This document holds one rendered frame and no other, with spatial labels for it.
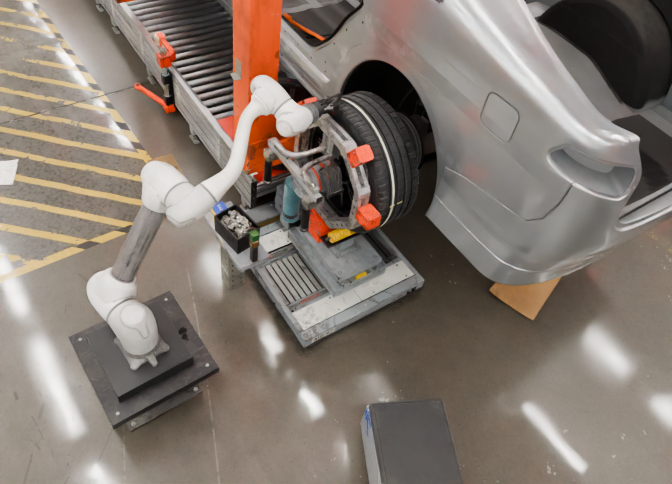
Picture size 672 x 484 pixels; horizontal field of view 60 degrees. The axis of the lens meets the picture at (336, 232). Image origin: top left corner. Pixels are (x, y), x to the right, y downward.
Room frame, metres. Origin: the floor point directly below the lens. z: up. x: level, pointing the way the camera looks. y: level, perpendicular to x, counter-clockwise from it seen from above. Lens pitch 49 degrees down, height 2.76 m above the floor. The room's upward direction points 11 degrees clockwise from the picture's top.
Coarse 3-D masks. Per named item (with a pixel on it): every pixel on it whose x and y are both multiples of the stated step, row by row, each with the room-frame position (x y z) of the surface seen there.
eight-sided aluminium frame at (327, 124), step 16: (320, 128) 2.06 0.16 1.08; (336, 128) 2.04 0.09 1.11; (304, 144) 2.21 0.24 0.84; (336, 144) 1.96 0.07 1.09; (352, 144) 1.95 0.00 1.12; (304, 160) 2.20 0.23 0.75; (352, 176) 1.86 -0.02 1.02; (368, 192) 1.84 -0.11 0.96; (320, 208) 2.01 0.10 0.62; (352, 208) 1.83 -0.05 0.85; (336, 224) 1.89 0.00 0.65; (352, 224) 1.81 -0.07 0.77
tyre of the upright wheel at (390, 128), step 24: (360, 96) 2.24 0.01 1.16; (336, 120) 2.12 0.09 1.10; (360, 120) 2.05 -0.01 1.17; (384, 120) 2.09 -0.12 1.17; (360, 144) 1.97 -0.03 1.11; (384, 144) 1.98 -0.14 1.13; (408, 144) 2.04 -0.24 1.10; (384, 168) 1.90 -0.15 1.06; (408, 168) 1.97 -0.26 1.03; (384, 192) 1.85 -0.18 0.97; (408, 192) 1.93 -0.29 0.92; (384, 216) 1.85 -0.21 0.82
